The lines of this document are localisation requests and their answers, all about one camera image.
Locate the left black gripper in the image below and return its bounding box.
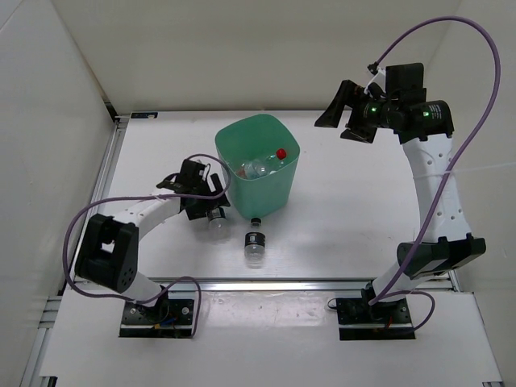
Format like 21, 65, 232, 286
186, 173, 229, 219

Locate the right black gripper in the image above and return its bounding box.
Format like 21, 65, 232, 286
314, 80, 398, 144

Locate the clear bottle black label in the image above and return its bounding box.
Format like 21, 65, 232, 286
207, 207, 229, 239

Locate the red label bottle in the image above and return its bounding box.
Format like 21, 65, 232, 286
236, 148, 287, 180

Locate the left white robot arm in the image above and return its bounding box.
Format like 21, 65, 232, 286
74, 169, 229, 323

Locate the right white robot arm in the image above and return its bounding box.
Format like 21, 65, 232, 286
315, 80, 486, 323

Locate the green plastic bin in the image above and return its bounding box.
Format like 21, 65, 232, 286
214, 114, 301, 218

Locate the short bottle black label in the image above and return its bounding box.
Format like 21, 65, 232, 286
243, 218, 266, 268

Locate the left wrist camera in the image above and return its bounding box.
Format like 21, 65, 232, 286
176, 159, 210, 186

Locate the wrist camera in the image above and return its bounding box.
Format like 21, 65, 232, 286
176, 159, 210, 186
385, 63, 424, 96

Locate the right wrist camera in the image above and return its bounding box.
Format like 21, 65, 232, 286
385, 63, 424, 96

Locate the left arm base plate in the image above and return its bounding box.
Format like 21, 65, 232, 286
119, 293, 196, 339

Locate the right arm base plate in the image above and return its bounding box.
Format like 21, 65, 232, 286
327, 298, 415, 341

